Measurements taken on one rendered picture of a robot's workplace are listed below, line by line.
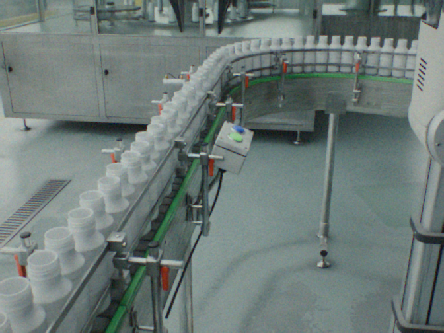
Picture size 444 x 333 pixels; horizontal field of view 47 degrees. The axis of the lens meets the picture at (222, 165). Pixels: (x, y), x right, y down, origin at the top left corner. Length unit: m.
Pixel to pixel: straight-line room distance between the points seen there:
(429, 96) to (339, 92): 1.46
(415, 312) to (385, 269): 1.50
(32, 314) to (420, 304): 0.94
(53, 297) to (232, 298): 1.88
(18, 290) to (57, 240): 0.09
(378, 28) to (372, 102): 3.69
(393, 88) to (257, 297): 1.17
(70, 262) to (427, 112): 0.74
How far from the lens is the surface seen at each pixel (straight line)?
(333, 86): 2.51
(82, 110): 4.71
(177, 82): 1.98
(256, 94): 2.33
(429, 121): 1.10
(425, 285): 1.30
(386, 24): 6.16
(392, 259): 2.93
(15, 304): 0.62
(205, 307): 2.45
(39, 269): 0.66
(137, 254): 0.96
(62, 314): 0.66
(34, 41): 4.74
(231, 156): 1.18
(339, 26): 6.11
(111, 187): 0.85
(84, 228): 0.76
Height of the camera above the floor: 1.51
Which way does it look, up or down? 22 degrees down
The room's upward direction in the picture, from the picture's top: straight up
